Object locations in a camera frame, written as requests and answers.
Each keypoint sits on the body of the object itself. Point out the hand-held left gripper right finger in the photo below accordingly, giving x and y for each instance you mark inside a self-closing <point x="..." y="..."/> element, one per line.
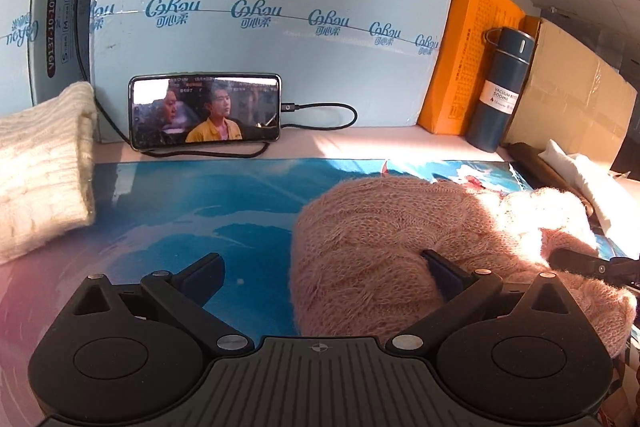
<point x="444" y="274"/>

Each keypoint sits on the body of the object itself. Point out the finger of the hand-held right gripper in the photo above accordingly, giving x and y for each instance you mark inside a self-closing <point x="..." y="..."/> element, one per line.
<point x="585" y="263"/>

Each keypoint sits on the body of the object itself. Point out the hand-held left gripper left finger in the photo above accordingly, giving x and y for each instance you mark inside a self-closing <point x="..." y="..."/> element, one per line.
<point x="204" y="273"/>

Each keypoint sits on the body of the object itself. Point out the pink knitted sweater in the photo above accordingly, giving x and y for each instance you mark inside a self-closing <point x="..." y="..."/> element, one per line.
<point x="360" y="247"/>

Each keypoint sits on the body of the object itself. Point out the blue printed desk mat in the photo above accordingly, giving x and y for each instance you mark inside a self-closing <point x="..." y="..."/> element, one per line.
<point x="200" y="217"/>

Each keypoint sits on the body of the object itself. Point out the white cloth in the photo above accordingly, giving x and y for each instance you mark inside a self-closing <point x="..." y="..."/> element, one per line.
<point x="590" y="182"/>

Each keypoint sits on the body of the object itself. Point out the dark brown object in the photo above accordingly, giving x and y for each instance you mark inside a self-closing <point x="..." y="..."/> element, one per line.
<point x="537" y="164"/>

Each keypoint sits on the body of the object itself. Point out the smartphone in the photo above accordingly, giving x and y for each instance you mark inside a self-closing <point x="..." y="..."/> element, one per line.
<point x="205" y="112"/>

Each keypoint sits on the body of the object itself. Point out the brown cardboard box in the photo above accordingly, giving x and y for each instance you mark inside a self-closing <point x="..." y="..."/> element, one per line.
<point x="575" y="97"/>

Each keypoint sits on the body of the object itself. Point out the dark blue vacuum flask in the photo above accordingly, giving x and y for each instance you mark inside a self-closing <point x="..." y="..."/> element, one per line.
<point x="500" y="102"/>

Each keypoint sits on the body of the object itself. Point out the cream knitted sweater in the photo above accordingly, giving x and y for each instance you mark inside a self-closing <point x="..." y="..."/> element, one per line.
<point x="40" y="172"/>

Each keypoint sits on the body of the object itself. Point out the orange cardboard box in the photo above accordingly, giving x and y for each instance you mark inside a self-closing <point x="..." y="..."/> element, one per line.
<point x="465" y="57"/>

